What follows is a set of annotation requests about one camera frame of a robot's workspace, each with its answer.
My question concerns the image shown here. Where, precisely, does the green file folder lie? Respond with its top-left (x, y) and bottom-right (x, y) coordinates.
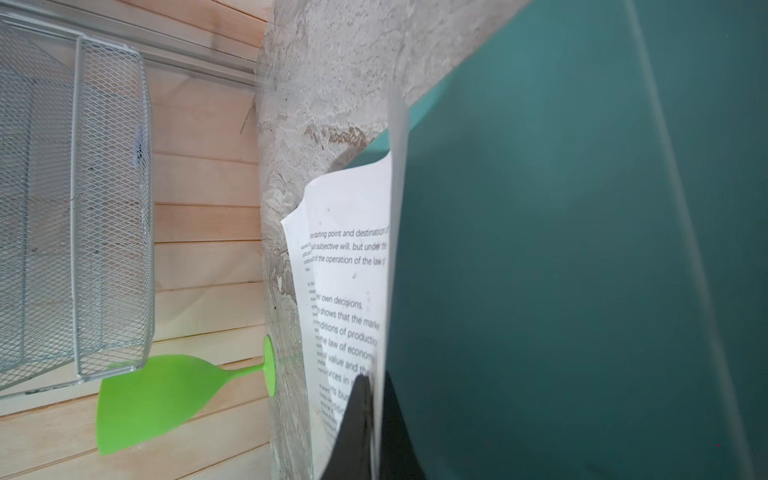
top-left (344, 0), bottom-right (768, 480)

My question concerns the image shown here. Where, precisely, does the white wire mesh shelf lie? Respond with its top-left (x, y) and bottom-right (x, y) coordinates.
top-left (1, 5), bottom-right (155, 399)

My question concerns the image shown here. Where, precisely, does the green plastic goblet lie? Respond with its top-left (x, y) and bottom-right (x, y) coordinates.
top-left (95, 336), bottom-right (277, 455)

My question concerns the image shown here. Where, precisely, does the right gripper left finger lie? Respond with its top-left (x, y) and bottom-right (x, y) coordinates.
top-left (321, 375), bottom-right (373, 480)

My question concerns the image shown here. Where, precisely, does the printed paper sheet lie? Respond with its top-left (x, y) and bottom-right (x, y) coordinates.
top-left (282, 86), bottom-right (409, 479)

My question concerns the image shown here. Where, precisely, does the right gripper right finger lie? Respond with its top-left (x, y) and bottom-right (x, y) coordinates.
top-left (379, 373), bottom-right (426, 480)

